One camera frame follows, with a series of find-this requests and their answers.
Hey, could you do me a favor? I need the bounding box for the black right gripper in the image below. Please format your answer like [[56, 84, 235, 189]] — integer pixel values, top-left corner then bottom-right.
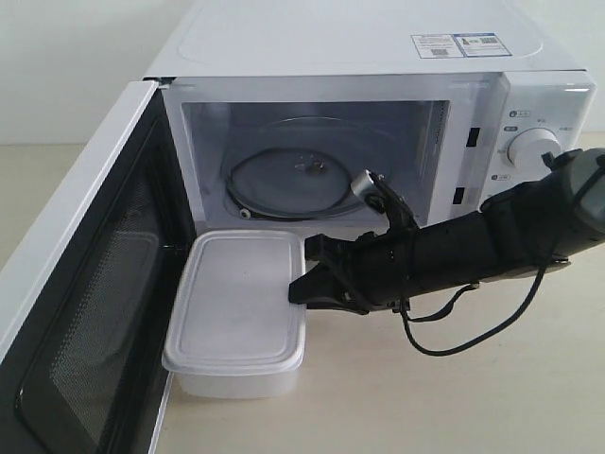
[[287, 232, 425, 313]]

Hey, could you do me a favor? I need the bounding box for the white plastic lidded container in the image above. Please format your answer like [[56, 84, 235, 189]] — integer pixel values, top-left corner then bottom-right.
[[163, 230, 306, 399]]

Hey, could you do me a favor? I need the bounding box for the white microwave door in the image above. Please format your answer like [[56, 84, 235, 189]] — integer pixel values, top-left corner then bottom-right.
[[1, 79, 196, 453]]

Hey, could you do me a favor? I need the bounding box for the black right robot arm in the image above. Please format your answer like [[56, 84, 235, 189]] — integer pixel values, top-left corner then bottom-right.
[[288, 148, 604, 315]]

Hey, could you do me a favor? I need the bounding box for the white microwave oven body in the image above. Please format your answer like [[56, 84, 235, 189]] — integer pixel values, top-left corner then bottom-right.
[[146, 1, 596, 236]]

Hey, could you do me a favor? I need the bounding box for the white upper control knob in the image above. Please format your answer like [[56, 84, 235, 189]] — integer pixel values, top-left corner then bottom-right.
[[506, 128, 562, 170]]

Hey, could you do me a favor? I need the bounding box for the blue white label sticker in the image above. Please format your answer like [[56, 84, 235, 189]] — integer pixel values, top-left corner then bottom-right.
[[411, 32, 512, 60]]

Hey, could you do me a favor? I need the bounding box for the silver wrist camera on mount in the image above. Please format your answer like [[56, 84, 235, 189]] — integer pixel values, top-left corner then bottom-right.
[[351, 169, 386, 215]]

